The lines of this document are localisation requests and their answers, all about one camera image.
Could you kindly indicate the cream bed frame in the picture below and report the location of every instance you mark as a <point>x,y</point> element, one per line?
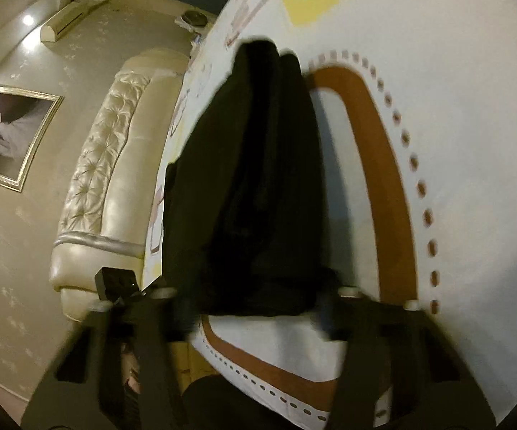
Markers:
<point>191,358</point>

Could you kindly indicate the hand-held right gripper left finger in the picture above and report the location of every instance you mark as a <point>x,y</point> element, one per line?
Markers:
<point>151,322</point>

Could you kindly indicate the cream tufted leather headboard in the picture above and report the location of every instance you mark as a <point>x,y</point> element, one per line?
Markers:
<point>128,165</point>

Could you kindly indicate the wall air conditioner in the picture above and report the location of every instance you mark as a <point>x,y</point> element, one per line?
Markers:
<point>68,20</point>

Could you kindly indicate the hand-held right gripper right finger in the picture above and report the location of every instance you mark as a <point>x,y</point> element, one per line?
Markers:
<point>366,322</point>

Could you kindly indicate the gold framed wall picture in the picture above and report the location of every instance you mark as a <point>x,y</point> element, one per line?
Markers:
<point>9,134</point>

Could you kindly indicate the white patterned bed sheet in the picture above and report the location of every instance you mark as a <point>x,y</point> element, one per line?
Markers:
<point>464,143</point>

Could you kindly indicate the black pants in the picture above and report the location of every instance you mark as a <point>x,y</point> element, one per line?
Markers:
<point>249,188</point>

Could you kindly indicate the dark cloth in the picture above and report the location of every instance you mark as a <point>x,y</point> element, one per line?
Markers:
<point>249,405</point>

